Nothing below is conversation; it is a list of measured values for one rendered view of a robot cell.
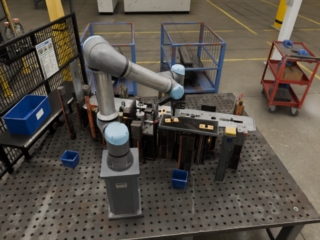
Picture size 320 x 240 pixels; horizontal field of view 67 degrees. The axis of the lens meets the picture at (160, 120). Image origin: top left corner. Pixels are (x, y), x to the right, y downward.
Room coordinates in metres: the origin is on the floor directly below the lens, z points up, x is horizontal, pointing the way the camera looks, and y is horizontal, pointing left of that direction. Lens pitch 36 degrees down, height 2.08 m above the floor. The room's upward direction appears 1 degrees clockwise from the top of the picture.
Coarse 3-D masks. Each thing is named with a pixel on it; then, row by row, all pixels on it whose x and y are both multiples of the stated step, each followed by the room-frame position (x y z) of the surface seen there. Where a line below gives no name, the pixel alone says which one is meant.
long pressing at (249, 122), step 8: (96, 104) 1.68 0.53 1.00; (120, 104) 1.69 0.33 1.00; (128, 104) 1.69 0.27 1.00; (136, 104) 1.69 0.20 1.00; (152, 112) 1.58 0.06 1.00; (160, 112) 1.58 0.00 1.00; (184, 112) 1.59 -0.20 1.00; (192, 112) 1.59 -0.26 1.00; (200, 112) 1.59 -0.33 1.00; (208, 112) 1.60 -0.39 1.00; (216, 112) 1.60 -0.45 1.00; (216, 120) 1.49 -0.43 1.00; (240, 120) 1.49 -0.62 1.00; (248, 120) 1.50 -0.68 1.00; (248, 128) 1.40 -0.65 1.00
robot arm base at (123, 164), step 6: (108, 156) 0.92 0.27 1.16; (114, 156) 0.89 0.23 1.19; (120, 156) 0.89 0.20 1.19; (126, 156) 0.91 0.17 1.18; (132, 156) 0.95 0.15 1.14; (108, 162) 0.90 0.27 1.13; (114, 162) 0.88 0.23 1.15; (120, 162) 0.88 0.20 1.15; (126, 162) 0.89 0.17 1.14; (132, 162) 0.92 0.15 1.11; (114, 168) 0.87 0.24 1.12; (120, 168) 0.87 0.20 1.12; (126, 168) 0.88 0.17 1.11
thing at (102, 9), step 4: (100, 0) 9.17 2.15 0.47; (104, 0) 9.18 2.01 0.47; (108, 0) 9.19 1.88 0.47; (112, 0) 9.37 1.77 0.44; (116, 0) 10.68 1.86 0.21; (100, 4) 9.17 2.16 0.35; (104, 4) 9.18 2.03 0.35; (108, 4) 9.19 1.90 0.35; (112, 4) 9.27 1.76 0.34; (116, 4) 10.75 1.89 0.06; (100, 8) 9.17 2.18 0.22; (104, 8) 9.18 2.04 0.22; (108, 8) 9.18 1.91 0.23; (112, 8) 9.20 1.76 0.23; (100, 12) 9.17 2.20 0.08; (104, 12) 9.18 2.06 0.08; (108, 12) 9.19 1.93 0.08; (112, 12) 9.21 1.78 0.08
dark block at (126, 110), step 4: (128, 108) 1.46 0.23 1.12; (124, 112) 1.40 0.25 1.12; (128, 112) 1.40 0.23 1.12; (124, 116) 1.40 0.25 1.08; (128, 116) 1.40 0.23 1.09; (124, 120) 1.41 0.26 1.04; (128, 120) 1.40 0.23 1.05; (128, 124) 1.40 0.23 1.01; (128, 128) 1.40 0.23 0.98; (132, 144) 1.43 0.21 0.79
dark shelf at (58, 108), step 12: (60, 84) 1.96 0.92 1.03; (72, 84) 1.97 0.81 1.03; (84, 84) 1.97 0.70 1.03; (48, 96) 1.75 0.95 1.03; (72, 96) 1.76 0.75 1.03; (60, 108) 1.57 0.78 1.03; (48, 120) 1.41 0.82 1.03; (36, 132) 1.27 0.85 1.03; (0, 144) 1.15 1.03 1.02; (12, 144) 1.14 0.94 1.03; (24, 144) 1.15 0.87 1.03
